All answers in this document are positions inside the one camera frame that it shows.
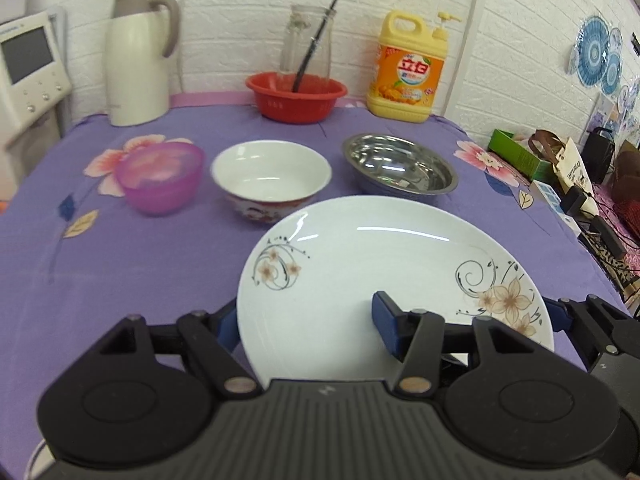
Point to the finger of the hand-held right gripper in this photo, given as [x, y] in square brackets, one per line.
[558, 313]

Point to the glass jar with straw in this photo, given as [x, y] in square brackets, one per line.
[310, 50]

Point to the red plastic basin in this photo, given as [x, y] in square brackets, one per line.
[295, 102]

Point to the yellow detergent bottle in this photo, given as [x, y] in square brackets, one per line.
[407, 75]

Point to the beige paper bag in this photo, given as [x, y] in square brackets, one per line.
[575, 170]

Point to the white floral plate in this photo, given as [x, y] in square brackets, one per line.
[360, 270]

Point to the purple plastic bowl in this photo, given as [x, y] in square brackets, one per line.
[160, 180]

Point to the clear glass jar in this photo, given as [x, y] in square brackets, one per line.
[305, 40]

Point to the white ceramic bowl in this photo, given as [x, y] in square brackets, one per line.
[270, 175]

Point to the black power brick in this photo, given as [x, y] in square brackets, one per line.
[610, 236]

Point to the white thermos jug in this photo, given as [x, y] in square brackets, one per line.
[135, 60]

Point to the brown bag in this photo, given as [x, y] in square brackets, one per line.
[629, 180]

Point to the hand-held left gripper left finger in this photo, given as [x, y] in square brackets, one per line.
[228, 329]

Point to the small blue paper fan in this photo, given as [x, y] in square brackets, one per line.
[611, 74]

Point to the green cardboard box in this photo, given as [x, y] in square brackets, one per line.
[520, 157]

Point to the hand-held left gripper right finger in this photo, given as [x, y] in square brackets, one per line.
[384, 321]

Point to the blue and white small box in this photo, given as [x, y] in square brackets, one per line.
[544, 192]

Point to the stainless steel bowl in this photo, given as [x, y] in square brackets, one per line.
[400, 165]

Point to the white appliance with screen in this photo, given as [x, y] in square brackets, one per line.
[30, 70]

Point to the blue decorative wall plates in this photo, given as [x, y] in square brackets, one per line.
[593, 51]

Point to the purple floral tablecloth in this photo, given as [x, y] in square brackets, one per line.
[150, 270]

